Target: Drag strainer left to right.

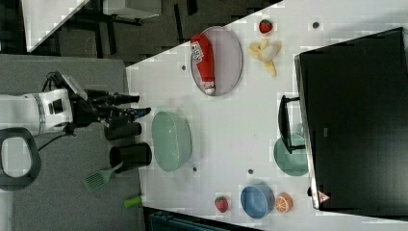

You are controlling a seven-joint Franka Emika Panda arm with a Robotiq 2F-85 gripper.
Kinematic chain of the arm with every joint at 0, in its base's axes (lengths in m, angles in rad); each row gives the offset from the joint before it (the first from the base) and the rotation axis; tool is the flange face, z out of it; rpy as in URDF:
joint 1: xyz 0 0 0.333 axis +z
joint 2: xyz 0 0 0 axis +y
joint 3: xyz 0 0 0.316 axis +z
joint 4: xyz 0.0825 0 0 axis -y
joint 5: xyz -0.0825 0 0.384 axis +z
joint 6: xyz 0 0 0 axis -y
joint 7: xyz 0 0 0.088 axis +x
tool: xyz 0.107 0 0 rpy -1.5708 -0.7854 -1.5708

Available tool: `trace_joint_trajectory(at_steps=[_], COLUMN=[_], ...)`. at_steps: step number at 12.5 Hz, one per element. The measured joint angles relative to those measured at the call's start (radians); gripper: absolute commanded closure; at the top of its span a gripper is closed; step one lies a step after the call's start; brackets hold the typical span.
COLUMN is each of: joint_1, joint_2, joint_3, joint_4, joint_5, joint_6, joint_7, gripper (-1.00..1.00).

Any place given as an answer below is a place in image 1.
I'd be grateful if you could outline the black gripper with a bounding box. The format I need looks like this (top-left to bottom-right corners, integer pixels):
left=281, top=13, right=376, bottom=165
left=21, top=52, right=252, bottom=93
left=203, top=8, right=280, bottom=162
left=62, top=75, right=151, bottom=130

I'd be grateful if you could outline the green strainer bowl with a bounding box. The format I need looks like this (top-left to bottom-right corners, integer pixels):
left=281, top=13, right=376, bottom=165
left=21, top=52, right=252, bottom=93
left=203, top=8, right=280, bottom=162
left=151, top=111, right=192, bottom=172

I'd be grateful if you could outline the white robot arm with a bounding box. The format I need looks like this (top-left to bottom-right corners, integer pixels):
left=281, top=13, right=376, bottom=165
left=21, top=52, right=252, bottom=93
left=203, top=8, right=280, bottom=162
left=1, top=71, right=151, bottom=192

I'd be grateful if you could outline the black cylinder holder upper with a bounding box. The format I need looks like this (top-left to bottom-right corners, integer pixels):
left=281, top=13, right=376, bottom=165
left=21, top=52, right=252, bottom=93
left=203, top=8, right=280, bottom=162
left=104, top=122, right=141, bottom=141

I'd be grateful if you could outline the black cylinder holder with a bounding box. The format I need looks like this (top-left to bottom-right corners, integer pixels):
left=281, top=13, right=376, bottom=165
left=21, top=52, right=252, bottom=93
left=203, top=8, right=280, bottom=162
left=104, top=122, right=141, bottom=141
left=110, top=142, right=152, bottom=173

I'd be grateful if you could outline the black cylinder holder lower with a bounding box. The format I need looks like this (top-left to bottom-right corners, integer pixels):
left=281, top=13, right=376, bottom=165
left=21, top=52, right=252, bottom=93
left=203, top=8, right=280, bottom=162
left=110, top=142, right=152, bottom=173

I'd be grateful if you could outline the green slotted spatula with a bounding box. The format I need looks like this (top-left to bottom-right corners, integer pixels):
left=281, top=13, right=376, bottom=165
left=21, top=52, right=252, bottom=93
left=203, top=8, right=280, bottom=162
left=84, top=163, right=123, bottom=193

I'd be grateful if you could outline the red ketchup bottle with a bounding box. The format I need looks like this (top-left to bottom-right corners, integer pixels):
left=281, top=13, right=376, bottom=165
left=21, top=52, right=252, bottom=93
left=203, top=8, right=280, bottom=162
left=191, top=35, right=216, bottom=95

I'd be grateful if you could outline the grey round plate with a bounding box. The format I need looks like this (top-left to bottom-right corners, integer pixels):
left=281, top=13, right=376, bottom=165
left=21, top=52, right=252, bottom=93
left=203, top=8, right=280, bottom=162
left=190, top=26, right=242, bottom=96

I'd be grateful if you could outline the white side table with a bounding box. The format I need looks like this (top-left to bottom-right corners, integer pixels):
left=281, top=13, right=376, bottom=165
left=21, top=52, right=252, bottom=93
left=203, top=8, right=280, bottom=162
left=20, top=0, right=90, bottom=53

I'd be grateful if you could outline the dark blue crate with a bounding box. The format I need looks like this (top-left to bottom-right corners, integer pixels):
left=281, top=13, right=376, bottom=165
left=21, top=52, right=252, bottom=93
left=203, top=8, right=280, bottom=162
left=147, top=211, right=258, bottom=231

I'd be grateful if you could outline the strawberry toy near bowl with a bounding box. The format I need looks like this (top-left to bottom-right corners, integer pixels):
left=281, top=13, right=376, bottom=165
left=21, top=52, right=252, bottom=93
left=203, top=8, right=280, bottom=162
left=215, top=196, right=228, bottom=213

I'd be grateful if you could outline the peeled banana toy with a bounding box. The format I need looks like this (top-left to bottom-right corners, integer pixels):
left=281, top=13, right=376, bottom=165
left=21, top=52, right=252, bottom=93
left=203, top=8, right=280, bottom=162
left=247, top=38, right=282, bottom=77

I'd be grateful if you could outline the strawberry toy near banana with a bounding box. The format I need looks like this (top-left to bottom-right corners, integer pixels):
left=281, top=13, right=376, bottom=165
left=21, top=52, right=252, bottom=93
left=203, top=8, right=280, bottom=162
left=259, top=19, right=273, bottom=35

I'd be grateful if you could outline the blue bowl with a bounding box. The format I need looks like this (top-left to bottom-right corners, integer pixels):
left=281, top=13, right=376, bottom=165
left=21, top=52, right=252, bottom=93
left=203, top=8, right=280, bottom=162
left=240, top=184, right=275, bottom=219

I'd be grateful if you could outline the orange slice toy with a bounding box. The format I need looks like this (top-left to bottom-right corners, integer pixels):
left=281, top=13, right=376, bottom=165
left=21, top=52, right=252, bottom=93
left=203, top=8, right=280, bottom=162
left=275, top=192, right=293, bottom=213

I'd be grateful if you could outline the black toaster oven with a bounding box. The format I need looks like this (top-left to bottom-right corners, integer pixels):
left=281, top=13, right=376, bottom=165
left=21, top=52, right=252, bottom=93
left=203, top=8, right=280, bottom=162
left=278, top=27, right=408, bottom=220

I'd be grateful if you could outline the green utensil handle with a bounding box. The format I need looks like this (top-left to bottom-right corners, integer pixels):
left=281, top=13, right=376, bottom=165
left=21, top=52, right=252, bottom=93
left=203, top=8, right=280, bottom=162
left=124, top=196, right=142, bottom=209

